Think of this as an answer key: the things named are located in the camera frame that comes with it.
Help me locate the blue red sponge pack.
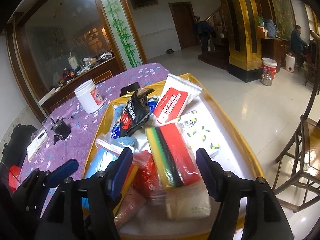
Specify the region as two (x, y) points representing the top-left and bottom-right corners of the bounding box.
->
(84, 147), (138, 215)

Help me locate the large red plastic bag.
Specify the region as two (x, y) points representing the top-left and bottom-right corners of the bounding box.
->
(132, 150), (165, 200)

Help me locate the light blue knit cloth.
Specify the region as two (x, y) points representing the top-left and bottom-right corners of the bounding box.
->
(111, 137), (137, 149)

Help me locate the yellow red sponge pack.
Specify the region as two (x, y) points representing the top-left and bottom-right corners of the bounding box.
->
(145, 123), (201, 190)

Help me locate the black foil snack bag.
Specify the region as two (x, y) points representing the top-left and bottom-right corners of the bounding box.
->
(119, 88), (154, 137)

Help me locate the lemon print tissue pack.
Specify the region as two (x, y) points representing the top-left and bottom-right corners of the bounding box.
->
(175, 110), (221, 158)

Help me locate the red white zip pouch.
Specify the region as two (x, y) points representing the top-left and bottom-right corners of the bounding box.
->
(153, 74), (203, 125)

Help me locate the dark blue towel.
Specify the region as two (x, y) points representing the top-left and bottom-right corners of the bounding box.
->
(113, 105), (125, 124)

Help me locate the small white blue tissue pack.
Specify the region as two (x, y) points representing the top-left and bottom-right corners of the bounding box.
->
(147, 97), (159, 115)

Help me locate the white paper notepad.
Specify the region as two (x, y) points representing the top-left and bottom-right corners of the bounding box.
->
(27, 129), (48, 162)

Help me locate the red plastic bag on chair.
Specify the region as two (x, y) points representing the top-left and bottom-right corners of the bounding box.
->
(8, 165), (21, 192)

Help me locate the purple floral tablecloth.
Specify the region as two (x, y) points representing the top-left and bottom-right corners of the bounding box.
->
(20, 63), (169, 181)

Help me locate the black backpack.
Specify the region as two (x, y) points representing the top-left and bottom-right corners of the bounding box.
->
(1, 124), (37, 171)

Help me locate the wooden chair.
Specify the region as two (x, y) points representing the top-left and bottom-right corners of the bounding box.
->
(272, 30), (319, 213)

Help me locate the black round motor device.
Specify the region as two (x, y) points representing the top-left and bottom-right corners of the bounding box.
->
(50, 117), (71, 145)

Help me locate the clear plastic cup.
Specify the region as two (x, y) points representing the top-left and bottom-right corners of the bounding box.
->
(42, 114), (54, 134)

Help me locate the white plastic jar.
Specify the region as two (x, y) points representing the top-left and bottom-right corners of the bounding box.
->
(74, 80), (104, 114)

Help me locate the yellow rimmed white tray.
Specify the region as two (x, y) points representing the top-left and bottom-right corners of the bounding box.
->
(81, 73), (266, 240)

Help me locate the black smartphone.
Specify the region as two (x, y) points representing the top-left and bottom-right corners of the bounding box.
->
(120, 82), (140, 96)

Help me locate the wooden cabinet counter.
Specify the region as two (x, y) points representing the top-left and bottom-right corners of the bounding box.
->
(41, 57), (125, 114)

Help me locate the metal kettle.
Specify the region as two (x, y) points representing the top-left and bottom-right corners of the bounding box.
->
(260, 72), (273, 86)

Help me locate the red white bucket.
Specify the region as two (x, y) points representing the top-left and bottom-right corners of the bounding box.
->
(262, 57), (278, 79)

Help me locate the white cylindrical appliance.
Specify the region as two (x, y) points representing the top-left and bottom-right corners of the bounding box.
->
(285, 53), (295, 73)

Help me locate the bamboo painted pillar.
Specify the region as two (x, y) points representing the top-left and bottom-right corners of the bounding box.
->
(101, 0), (142, 69)

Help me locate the seated person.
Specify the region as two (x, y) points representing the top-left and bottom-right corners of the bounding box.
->
(290, 25), (308, 67)

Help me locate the standing person in dark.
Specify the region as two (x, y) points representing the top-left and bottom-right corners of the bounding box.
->
(194, 15), (212, 53)

